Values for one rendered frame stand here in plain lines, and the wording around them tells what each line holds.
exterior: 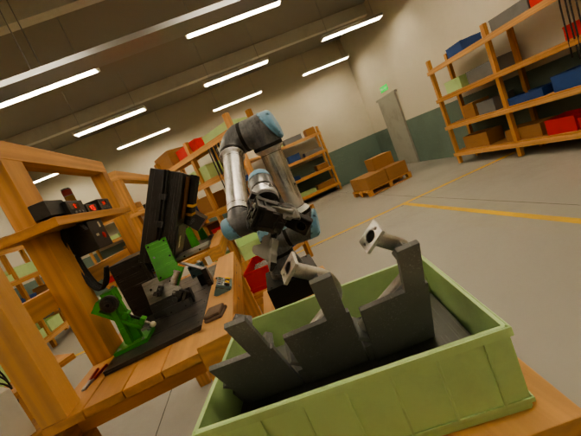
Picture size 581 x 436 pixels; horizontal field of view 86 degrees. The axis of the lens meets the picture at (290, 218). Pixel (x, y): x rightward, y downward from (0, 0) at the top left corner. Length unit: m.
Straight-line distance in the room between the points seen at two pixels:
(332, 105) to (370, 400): 11.00
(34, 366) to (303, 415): 0.97
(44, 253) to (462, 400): 1.58
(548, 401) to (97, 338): 1.60
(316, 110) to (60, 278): 10.22
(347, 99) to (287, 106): 2.10
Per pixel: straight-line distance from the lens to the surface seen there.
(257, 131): 1.19
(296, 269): 0.62
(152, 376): 1.31
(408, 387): 0.67
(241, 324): 0.63
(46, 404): 1.45
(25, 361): 1.40
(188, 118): 10.98
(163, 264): 1.81
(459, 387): 0.70
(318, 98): 11.36
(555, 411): 0.78
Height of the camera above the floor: 1.35
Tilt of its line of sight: 9 degrees down
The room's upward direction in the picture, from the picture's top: 23 degrees counter-clockwise
